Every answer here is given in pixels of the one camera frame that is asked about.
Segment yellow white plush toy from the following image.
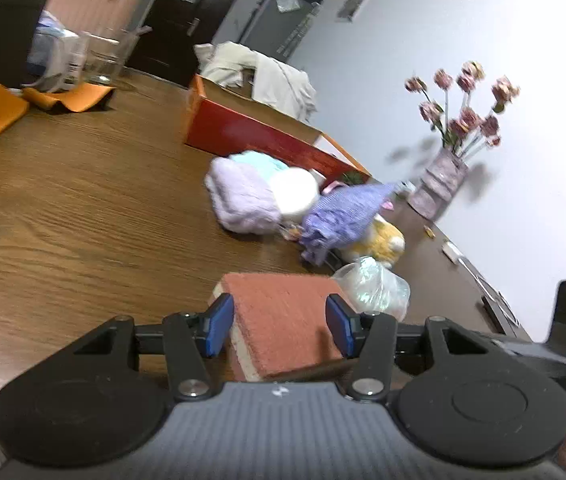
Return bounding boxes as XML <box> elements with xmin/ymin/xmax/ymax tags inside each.
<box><xmin>339</xmin><ymin>214</ymin><xmax>405</xmax><ymax>269</ymax></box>

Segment dried pink roses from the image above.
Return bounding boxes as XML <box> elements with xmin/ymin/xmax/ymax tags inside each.
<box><xmin>404</xmin><ymin>61</ymin><xmax>520</xmax><ymax>160</ymax></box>

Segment pink suitcase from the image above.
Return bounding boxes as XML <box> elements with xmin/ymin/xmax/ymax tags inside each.
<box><xmin>43</xmin><ymin>0</ymin><xmax>146</xmax><ymax>42</ymax></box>

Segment white charger plug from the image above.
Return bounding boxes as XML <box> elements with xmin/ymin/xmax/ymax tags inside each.
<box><xmin>441</xmin><ymin>240</ymin><xmax>463</xmax><ymax>264</ymax></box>

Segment orange cloth strap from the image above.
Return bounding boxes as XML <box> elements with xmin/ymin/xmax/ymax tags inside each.
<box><xmin>0</xmin><ymin>81</ymin><xmax>117</xmax><ymax>144</ymax></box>

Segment dark entrance door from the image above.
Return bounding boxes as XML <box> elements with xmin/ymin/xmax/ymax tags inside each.
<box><xmin>126</xmin><ymin>0</ymin><xmax>235</xmax><ymax>88</ymax></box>

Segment purple checked cloth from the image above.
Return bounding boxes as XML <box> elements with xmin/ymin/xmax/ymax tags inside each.
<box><xmin>299</xmin><ymin>183</ymin><xmax>394</xmax><ymax>266</ymax></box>

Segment cream jacket on chair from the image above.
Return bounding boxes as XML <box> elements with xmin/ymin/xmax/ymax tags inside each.
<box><xmin>194</xmin><ymin>41</ymin><xmax>316</xmax><ymax>122</ymax></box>

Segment grey refrigerator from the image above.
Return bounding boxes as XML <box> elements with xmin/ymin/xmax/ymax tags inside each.
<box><xmin>237</xmin><ymin>0</ymin><xmax>323</xmax><ymax>63</ymax></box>

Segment clear plastic bag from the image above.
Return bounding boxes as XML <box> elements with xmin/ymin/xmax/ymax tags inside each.
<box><xmin>332</xmin><ymin>257</ymin><xmax>411</xmax><ymax>322</ymax></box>

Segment lavender fluffy towel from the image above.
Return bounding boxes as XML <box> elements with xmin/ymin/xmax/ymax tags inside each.
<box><xmin>204</xmin><ymin>157</ymin><xmax>282</xmax><ymax>235</ymax></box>

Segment red cardboard box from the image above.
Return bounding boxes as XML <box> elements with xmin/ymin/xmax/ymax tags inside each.
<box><xmin>183</xmin><ymin>76</ymin><xmax>371</xmax><ymax>184</ymax></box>

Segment pink textured vase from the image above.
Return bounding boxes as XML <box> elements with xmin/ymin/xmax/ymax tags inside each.
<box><xmin>408</xmin><ymin>148</ymin><xmax>468</xmax><ymax>220</ymax></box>

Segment glass jar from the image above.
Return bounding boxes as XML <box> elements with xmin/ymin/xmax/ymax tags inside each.
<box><xmin>82</xmin><ymin>30</ymin><xmax>138</xmax><ymax>87</ymax></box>

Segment orange scouring sponge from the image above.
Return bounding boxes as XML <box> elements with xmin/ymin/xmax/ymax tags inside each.
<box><xmin>211</xmin><ymin>273</ymin><xmax>352</xmax><ymax>382</ymax></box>

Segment light blue plush toy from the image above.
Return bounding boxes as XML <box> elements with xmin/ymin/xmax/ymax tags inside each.
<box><xmin>228</xmin><ymin>151</ymin><xmax>288</xmax><ymax>174</ymax></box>

